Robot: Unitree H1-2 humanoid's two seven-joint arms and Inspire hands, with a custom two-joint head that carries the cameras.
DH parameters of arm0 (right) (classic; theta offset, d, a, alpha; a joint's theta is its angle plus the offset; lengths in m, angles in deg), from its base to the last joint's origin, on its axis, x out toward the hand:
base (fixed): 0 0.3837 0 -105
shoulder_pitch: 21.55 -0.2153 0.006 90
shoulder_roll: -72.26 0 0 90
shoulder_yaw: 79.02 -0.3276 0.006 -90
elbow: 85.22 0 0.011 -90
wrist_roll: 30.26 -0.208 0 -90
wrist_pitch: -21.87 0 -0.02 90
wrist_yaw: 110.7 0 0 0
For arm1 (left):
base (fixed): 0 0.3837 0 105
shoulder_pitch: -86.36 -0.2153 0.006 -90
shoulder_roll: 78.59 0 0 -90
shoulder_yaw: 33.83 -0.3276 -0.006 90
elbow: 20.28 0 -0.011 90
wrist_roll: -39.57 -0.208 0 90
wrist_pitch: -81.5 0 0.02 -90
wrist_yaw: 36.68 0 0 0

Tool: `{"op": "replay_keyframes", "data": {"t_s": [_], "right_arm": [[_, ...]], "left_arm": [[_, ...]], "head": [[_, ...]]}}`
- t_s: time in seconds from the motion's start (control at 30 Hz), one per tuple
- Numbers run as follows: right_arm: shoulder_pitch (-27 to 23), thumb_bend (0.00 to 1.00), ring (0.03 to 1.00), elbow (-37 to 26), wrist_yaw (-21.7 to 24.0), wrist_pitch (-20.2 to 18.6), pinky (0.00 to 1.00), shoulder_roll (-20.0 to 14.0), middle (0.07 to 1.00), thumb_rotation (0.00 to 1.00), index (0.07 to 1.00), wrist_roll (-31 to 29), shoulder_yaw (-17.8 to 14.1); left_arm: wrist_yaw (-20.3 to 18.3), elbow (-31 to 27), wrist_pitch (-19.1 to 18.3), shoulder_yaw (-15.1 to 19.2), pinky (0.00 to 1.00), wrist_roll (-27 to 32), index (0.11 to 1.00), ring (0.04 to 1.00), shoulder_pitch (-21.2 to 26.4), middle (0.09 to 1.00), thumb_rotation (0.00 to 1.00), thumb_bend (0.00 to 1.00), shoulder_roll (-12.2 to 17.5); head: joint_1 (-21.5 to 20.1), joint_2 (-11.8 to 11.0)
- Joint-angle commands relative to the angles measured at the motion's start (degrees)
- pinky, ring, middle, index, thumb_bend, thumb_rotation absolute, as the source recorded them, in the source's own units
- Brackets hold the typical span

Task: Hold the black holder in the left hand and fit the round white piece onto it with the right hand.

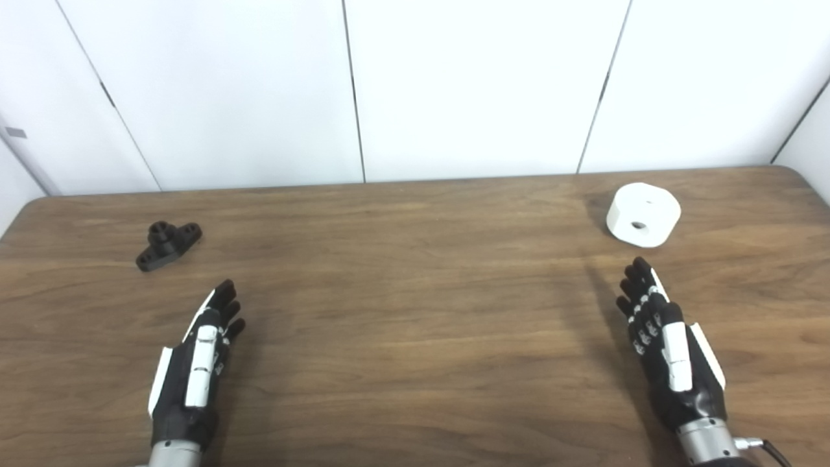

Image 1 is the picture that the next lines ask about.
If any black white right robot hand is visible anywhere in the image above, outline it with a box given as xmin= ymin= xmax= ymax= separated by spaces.
xmin=615 ymin=257 xmax=728 ymax=433

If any black flanged holder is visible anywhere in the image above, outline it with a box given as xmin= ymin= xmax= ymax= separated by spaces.
xmin=136 ymin=221 xmax=202 ymax=272

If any round white piece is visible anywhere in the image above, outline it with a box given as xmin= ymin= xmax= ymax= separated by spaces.
xmin=606 ymin=182 xmax=682 ymax=248

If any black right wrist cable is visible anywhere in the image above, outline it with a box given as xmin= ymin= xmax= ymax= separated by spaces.
xmin=735 ymin=437 xmax=793 ymax=467

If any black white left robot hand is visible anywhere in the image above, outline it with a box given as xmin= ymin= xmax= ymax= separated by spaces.
xmin=148 ymin=280 xmax=247 ymax=449

